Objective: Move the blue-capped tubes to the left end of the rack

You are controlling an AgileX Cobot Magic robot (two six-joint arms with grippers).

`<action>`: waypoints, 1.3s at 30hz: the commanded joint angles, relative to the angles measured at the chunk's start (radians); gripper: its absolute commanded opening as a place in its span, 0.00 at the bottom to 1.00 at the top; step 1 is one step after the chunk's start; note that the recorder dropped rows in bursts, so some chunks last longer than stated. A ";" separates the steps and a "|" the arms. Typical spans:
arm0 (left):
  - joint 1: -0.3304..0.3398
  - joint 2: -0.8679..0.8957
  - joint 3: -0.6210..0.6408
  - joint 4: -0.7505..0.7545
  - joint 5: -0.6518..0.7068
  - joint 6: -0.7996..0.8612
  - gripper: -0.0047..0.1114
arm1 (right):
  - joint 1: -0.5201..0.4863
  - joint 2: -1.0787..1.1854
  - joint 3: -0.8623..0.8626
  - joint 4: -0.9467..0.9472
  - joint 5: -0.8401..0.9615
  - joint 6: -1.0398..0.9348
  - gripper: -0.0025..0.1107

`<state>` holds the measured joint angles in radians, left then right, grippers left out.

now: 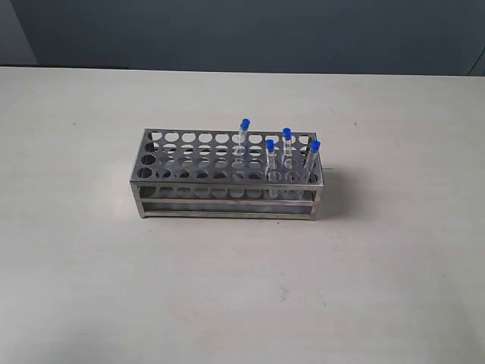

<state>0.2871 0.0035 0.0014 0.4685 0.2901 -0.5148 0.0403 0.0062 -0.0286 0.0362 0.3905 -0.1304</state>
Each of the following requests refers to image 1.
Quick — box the stainless steel test tube rack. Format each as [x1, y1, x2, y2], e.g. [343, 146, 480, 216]
[130, 128, 324, 220]

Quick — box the blue-capped tube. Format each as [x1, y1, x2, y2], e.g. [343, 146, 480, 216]
[282, 127, 293, 169]
[234, 118, 251, 168]
[266, 139, 276, 183]
[303, 140, 321, 181]

